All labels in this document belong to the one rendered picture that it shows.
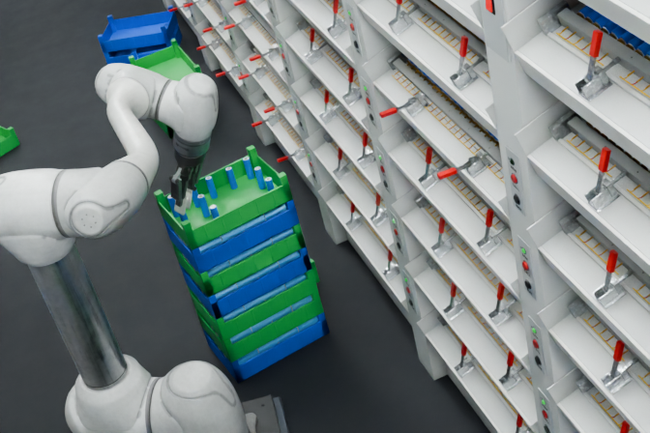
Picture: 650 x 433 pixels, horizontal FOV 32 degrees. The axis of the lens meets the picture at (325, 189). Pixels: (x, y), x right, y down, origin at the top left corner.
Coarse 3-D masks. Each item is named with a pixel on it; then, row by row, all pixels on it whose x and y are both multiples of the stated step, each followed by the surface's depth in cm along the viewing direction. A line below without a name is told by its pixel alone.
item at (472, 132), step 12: (396, 60) 241; (396, 72) 240; (408, 72) 235; (408, 84) 235; (420, 84) 231; (432, 96) 226; (444, 108) 221; (456, 120) 217; (456, 132) 217; (468, 132) 213; (480, 132) 211; (480, 144) 209; (492, 144) 207; (492, 156) 205
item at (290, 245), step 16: (288, 240) 298; (304, 240) 301; (176, 256) 306; (256, 256) 295; (272, 256) 297; (192, 272) 295; (224, 272) 292; (240, 272) 294; (256, 272) 297; (208, 288) 291; (224, 288) 294
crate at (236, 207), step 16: (240, 160) 303; (256, 160) 304; (224, 176) 303; (240, 176) 306; (272, 176) 299; (160, 192) 293; (208, 192) 303; (224, 192) 301; (240, 192) 300; (256, 192) 298; (272, 192) 288; (288, 192) 291; (160, 208) 296; (192, 208) 298; (224, 208) 295; (240, 208) 285; (256, 208) 288; (272, 208) 291; (176, 224) 286; (192, 224) 292; (208, 224) 283; (224, 224) 285; (240, 224) 288; (192, 240) 282; (208, 240) 285
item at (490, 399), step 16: (432, 320) 285; (432, 336) 285; (448, 336) 282; (448, 352) 279; (464, 352) 268; (464, 368) 270; (480, 368) 270; (464, 384) 270; (480, 384) 267; (480, 400) 264; (496, 400) 262; (496, 416) 259; (512, 416) 257; (512, 432) 254; (528, 432) 251
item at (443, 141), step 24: (384, 48) 241; (384, 72) 244; (384, 96) 241; (408, 96) 234; (408, 120) 231; (432, 120) 225; (432, 144) 222; (456, 144) 216; (480, 192) 207; (504, 192) 201; (504, 216) 199
